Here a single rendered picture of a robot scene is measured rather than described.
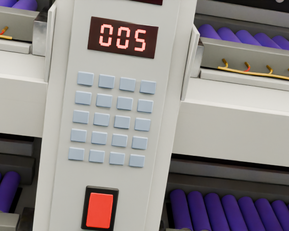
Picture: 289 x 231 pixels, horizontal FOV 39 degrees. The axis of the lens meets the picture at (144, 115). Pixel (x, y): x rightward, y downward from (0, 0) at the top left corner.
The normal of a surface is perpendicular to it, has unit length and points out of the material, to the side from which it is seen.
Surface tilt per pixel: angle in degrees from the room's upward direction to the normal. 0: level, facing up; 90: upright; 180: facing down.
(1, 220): 16
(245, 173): 106
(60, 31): 90
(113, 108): 90
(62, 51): 90
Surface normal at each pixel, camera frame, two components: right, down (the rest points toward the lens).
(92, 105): 0.09, 0.20
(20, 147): 0.05, 0.46
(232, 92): 0.17, -0.88
